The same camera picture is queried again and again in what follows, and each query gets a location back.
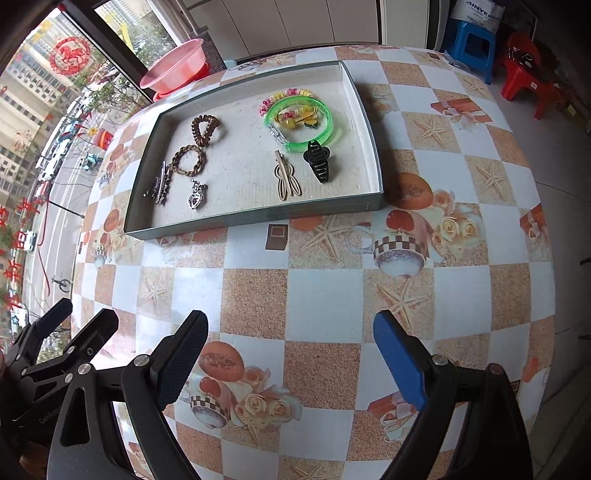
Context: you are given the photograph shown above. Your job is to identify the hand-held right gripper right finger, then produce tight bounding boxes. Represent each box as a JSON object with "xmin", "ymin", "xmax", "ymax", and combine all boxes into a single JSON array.
[{"xmin": 373, "ymin": 310, "xmax": 534, "ymax": 480}]

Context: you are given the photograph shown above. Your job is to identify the silver pink gem hair clip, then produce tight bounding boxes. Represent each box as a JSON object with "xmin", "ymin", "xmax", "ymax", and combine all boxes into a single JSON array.
[{"xmin": 142, "ymin": 174, "xmax": 172, "ymax": 200}]

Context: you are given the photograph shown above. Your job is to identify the yellow hair clip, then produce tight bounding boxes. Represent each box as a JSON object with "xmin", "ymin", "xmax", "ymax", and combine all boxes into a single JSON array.
[{"xmin": 276, "ymin": 105, "xmax": 321, "ymax": 130}]

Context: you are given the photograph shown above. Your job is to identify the brown spiral hair tie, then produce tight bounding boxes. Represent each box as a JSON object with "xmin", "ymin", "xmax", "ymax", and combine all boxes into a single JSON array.
[{"xmin": 191, "ymin": 114, "xmax": 221, "ymax": 148}]

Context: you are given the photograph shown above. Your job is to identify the grey cardboard box lid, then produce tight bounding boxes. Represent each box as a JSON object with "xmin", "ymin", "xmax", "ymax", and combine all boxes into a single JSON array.
[{"xmin": 124, "ymin": 60, "xmax": 385, "ymax": 241}]

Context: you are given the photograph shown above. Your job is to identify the red round paper cutting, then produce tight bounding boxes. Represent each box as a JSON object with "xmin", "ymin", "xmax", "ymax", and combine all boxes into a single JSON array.
[{"xmin": 48, "ymin": 37, "xmax": 93, "ymax": 77}]

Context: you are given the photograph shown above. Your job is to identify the beige wooden hair clip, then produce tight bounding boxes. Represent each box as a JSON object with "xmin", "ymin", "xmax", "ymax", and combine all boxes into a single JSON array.
[{"xmin": 272, "ymin": 150, "xmax": 303, "ymax": 202}]

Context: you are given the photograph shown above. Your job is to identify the beige braided rope bracelet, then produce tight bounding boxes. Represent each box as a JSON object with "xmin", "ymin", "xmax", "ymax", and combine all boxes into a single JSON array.
[{"xmin": 171, "ymin": 144, "xmax": 207, "ymax": 178}]

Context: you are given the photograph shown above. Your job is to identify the red plastic basin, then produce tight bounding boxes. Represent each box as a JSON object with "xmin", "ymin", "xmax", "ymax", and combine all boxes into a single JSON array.
[{"xmin": 152, "ymin": 62, "xmax": 211, "ymax": 102}]

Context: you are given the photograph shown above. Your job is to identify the black claw hair clip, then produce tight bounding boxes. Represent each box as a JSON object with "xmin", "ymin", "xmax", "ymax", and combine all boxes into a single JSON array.
[{"xmin": 302, "ymin": 140, "xmax": 332, "ymax": 184}]

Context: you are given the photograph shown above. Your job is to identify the white printed bag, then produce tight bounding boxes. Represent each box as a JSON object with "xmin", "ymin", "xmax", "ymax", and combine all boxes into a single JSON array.
[{"xmin": 450, "ymin": 0, "xmax": 506, "ymax": 33}]

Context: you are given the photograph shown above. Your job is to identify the silver heart pendant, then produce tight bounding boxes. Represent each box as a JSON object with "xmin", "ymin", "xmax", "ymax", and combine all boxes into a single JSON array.
[{"xmin": 187, "ymin": 179, "xmax": 209, "ymax": 212}]

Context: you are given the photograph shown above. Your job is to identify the pink yellow bead bracelet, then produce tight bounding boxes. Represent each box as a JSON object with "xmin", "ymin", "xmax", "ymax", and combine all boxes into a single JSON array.
[{"xmin": 259, "ymin": 87, "xmax": 324, "ymax": 118}]

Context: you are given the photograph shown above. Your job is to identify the blue plastic stool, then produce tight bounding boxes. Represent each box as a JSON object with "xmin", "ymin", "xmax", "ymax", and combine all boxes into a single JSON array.
[{"xmin": 443, "ymin": 18, "xmax": 497, "ymax": 86}]

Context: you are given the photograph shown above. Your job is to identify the white cabinet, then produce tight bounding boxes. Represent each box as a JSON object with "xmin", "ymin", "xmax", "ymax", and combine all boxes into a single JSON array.
[{"xmin": 189, "ymin": 0, "xmax": 384, "ymax": 61}]

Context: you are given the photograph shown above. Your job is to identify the red plastic chair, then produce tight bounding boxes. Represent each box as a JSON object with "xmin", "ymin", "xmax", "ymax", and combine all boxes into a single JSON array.
[{"xmin": 501, "ymin": 31, "xmax": 566, "ymax": 121}]

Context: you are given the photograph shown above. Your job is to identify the red paper window characters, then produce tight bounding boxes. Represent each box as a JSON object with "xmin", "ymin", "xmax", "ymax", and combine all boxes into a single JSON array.
[{"xmin": 0, "ymin": 196, "xmax": 51, "ymax": 315}]

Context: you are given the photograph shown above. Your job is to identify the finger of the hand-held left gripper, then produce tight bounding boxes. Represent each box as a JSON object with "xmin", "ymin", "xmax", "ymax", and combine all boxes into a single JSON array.
[
  {"xmin": 21, "ymin": 308, "xmax": 120, "ymax": 393},
  {"xmin": 11, "ymin": 298, "xmax": 74, "ymax": 365}
]

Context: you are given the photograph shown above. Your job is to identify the pink plastic basin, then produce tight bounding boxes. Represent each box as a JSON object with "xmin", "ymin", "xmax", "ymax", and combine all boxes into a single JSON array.
[{"xmin": 139, "ymin": 38, "xmax": 205, "ymax": 94}]

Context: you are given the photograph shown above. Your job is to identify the green translucent bangle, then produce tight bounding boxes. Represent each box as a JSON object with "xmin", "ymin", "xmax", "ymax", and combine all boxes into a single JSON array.
[{"xmin": 264, "ymin": 96, "xmax": 345, "ymax": 154}]

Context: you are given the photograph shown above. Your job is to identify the silver metal duckbill clip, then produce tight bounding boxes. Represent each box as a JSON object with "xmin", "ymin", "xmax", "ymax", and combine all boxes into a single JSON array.
[{"xmin": 158, "ymin": 161, "xmax": 171, "ymax": 206}]

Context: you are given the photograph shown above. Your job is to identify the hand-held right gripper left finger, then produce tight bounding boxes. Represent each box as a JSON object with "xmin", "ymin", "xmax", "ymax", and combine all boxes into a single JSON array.
[{"xmin": 46, "ymin": 310, "xmax": 209, "ymax": 480}]

